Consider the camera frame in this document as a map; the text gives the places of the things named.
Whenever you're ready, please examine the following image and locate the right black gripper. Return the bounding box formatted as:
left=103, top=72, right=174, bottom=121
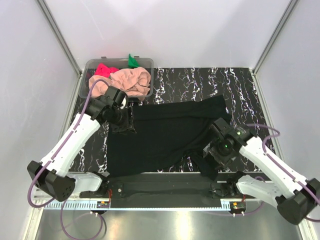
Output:
left=203, top=137, right=240, bottom=171

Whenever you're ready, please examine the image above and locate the black t shirt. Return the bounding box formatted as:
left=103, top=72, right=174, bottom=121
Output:
left=106, top=95, right=232, bottom=180

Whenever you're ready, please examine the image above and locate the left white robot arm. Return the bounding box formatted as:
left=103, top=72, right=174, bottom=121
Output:
left=27, top=86, right=134, bottom=203

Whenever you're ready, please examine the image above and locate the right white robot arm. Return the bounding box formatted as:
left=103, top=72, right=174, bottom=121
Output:
left=209, top=118, right=320, bottom=225

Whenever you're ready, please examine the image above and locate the pink t shirt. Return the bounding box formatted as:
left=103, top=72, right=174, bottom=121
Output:
left=88, top=67, right=151, bottom=101

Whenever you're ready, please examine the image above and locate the red t shirt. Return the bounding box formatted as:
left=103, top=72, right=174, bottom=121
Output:
left=94, top=63, right=119, bottom=78

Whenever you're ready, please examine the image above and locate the clear plastic bin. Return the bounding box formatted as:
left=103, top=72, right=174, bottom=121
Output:
left=78, top=57, right=154, bottom=101

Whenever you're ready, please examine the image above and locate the green t shirt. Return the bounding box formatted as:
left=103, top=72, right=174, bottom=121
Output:
left=127, top=54, right=140, bottom=69

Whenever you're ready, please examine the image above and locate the black marble pattern mat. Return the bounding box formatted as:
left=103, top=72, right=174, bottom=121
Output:
left=68, top=67, right=272, bottom=173

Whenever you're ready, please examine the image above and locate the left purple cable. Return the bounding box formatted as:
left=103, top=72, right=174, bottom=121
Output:
left=27, top=79, right=108, bottom=238

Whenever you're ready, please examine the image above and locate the white slotted cable duct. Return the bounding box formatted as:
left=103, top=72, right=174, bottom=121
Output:
left=44, top=200, right=111, bottom=211

